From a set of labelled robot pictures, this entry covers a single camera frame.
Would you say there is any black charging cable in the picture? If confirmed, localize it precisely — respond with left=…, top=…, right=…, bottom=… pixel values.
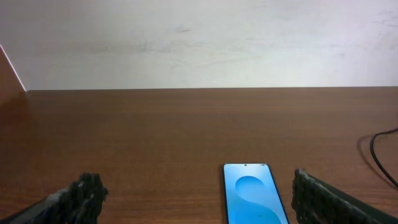
left=369, top=127, right=398, bottom=189

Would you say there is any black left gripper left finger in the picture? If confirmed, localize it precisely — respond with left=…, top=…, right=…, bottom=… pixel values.
left=1, top=173, right=109, bottom=224

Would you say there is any blue screen smartphone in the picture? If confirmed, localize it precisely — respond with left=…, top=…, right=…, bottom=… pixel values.
left=223, top=163, right=289, bottom=224

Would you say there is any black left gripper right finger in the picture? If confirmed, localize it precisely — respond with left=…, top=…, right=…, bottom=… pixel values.
left=292, top=169, right=397, bottom=224

